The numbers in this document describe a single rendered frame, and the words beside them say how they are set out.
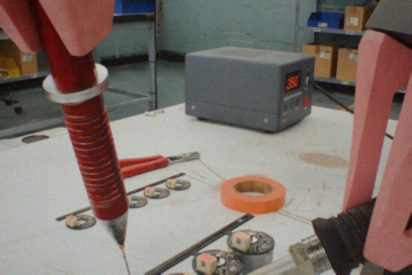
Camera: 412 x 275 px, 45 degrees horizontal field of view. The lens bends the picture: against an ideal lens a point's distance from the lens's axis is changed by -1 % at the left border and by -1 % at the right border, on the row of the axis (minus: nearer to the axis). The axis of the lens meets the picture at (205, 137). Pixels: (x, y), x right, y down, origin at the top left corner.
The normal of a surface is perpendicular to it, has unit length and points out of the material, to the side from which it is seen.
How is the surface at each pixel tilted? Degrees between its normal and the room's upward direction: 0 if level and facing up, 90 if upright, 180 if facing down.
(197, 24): 90
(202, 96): 90
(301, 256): 38
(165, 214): 0
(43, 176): 0
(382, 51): 87
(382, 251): 99
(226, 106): 90
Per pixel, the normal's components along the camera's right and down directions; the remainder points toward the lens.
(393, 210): 0.02, 0.44
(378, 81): 0.13, 0.25
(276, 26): -0.62, 0.22
